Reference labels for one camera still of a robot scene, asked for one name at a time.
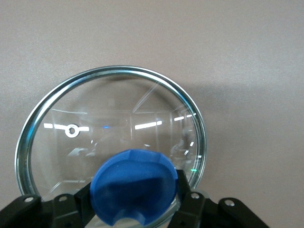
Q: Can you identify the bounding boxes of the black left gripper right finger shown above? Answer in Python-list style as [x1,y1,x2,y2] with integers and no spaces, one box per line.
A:
[166,169,272,228]

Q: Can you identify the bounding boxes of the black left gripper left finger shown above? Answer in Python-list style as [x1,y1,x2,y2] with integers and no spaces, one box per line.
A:
[0,182,96,228]

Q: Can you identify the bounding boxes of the glass lid with blue knob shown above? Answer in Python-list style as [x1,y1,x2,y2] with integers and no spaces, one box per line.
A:
[14,66,208,228]

